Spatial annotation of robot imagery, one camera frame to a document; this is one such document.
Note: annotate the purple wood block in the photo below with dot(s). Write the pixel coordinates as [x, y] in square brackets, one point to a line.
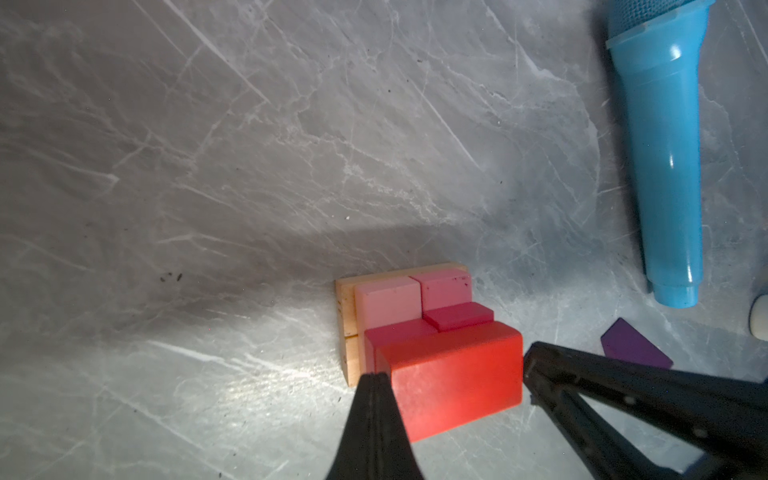
[623, 342]

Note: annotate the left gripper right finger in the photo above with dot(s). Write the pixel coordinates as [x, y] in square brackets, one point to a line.
[393, 454]

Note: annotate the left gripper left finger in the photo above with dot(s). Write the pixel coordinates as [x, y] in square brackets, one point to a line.
[352, 457]

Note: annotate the blue toy microphone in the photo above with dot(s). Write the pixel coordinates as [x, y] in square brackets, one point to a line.
[655, 48]

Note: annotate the small magenta cube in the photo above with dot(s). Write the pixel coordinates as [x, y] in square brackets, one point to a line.
[458, 316]

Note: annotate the red wood block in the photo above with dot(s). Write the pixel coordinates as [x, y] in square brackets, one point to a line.
[449, 379]

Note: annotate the light pink wood block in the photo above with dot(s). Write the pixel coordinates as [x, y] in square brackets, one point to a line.
[386, 302]

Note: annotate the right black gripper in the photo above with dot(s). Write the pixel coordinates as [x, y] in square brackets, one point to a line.
[725, 418]

